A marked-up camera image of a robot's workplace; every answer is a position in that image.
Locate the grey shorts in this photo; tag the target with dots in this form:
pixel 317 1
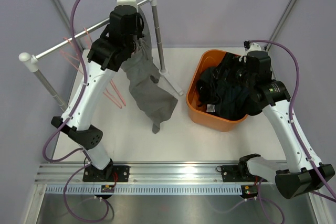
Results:
pixel 155 102

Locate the black shorts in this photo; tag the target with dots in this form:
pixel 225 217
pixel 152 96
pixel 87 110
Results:
pixel 210 90

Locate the pink hanger of navy shorts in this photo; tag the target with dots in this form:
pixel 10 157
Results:
pixel 117 99

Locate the dark navy shorts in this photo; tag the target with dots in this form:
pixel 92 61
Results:
pixel 237 102

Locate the pink hanger of black shorts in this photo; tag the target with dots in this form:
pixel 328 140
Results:
pixel 68 56

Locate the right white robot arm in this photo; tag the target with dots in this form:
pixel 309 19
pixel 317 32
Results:
pixel 304 171

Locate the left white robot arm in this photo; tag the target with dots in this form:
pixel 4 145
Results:
pixel 106 55

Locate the orange plastic basket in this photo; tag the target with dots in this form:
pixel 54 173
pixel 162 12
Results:
pixel 198 113

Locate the silver clothes rack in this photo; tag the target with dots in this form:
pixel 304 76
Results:
pixel 30 61

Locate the white slotted cable duct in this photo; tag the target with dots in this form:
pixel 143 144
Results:
pixel 124 189

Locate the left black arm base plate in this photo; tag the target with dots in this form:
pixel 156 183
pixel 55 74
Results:
pixel 116 172

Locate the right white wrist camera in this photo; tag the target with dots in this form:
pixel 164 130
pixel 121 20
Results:
pixel 251 46

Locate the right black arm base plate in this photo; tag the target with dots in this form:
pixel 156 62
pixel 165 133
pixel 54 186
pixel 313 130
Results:
pixel 234 173

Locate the aluminium mounting rail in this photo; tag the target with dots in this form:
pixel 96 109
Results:
pixel 141 172

